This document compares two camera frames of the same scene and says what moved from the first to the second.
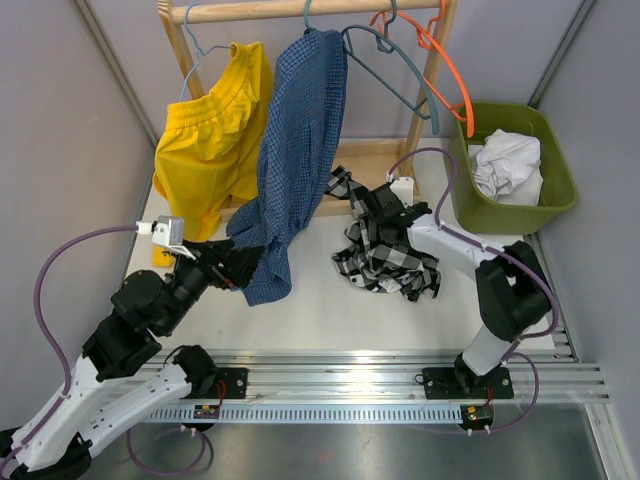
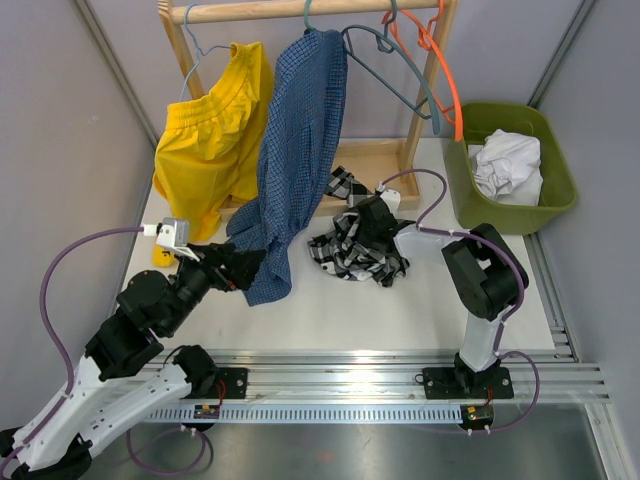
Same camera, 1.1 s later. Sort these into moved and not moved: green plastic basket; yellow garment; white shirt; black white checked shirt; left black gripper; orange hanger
Moved: black white checked shirt; orange hanger
Not moved: yellow garment; green plastic basket; left black gripper; white shirt
